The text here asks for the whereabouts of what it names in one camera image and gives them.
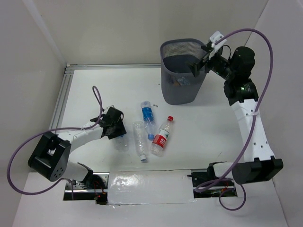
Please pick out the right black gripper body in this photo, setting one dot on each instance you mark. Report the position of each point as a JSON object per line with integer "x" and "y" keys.
{"x": 218, "y": 64}

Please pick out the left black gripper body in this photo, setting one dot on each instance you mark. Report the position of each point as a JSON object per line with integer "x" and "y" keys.
{"x": 116, "y": 129}

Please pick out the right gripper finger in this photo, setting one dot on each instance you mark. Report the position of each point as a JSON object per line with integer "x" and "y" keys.
{"x": 196, "y": 67}
{"x": 209, "y": 51}

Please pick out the green label plastic bottle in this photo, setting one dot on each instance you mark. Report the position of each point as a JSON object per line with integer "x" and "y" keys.
{"x": 182, "y": 81}

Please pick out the blue label bottle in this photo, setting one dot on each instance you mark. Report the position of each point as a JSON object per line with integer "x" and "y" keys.
{"x": 121, "y": 143}
{"x": 148, "y": 119}

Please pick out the red label bottle red cap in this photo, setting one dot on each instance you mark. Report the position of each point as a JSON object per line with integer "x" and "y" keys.
{"x": 162, "y": 136}

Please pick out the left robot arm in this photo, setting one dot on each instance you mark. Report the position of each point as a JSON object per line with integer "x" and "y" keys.
{"x": 51, "y": 155}

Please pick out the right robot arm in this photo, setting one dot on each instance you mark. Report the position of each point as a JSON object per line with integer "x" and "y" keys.
{"x": 257, "y": 162}

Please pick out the grey mesh waste bin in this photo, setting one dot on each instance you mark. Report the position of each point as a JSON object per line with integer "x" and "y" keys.
{"x": 174, "y": 54}

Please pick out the clear crushed bottle blue cap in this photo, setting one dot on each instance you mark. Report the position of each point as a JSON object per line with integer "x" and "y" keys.
{"x": 140, "y": 141}

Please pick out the white front cover panel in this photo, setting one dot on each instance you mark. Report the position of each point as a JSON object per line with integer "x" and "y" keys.
{"x": 150, "y": 187}

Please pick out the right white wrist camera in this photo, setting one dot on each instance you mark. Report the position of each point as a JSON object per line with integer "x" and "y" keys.
{"x": 217, "y": 41}

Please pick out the aluminium frame rail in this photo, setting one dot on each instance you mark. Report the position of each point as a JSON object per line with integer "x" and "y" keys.
{"x": 205, "y": 130}

